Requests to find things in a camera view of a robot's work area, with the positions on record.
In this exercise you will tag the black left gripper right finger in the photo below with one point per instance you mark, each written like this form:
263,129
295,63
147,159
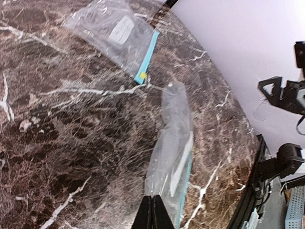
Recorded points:
160,217

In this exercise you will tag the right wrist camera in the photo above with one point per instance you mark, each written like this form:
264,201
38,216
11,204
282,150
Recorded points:
299,48

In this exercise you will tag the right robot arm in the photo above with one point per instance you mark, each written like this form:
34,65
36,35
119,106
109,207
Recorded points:
288,159

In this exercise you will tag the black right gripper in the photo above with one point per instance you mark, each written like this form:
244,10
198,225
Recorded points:
292,97

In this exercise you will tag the grey slotted cable duct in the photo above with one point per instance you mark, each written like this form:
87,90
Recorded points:
295,212

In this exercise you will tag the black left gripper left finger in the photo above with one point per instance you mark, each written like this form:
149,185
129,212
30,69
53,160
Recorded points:
143,219

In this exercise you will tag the right black corner post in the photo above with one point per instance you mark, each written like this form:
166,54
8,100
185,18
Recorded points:
162,11

